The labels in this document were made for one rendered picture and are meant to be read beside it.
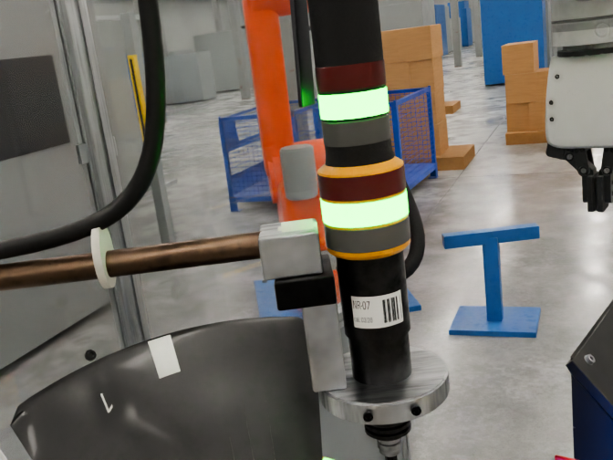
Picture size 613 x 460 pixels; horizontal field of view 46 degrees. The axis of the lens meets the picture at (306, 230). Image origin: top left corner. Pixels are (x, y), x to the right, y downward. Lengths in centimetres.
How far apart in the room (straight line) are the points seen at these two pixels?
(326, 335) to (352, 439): 150
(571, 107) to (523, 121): 888
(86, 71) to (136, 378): 68
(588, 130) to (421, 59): 752
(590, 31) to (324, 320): 50
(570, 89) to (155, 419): 54
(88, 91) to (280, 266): 82
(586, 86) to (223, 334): 46
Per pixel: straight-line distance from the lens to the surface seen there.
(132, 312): 121
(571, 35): 80
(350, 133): 34
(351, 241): 35
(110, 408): 55
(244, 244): 36
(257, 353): 55
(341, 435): 182
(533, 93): 960
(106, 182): 116
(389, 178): 35
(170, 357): 55
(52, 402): 56
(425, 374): 39
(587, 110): 82
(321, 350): 37
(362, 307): 37
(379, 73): 35
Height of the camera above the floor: 163
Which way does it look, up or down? 15 degrees down
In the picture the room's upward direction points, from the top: 7 degrees counter-clockwise
